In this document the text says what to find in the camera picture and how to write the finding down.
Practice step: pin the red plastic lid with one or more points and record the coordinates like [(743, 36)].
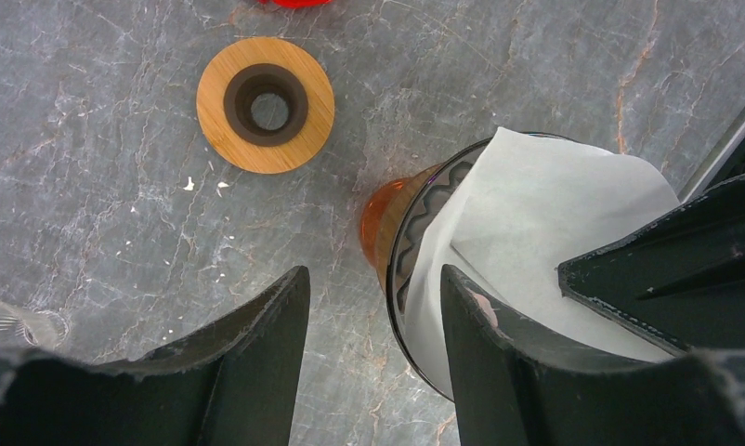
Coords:
[(297, 4)]

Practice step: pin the clear glass dripper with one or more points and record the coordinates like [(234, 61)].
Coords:
[(22, 327)]

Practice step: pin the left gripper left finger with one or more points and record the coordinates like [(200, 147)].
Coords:
[(231, 382)]

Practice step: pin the amber glass carafe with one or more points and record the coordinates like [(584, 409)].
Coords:
[(382, 216)]

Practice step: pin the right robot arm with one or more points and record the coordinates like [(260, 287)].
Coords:
[(726, 161)]

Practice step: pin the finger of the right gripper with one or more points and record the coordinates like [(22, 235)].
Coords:
[(679, 281)]

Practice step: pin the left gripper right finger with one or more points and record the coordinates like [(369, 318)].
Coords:
[(516, 382)]

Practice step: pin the white paper coffee filter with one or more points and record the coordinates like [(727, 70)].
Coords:
[(526, 205)]

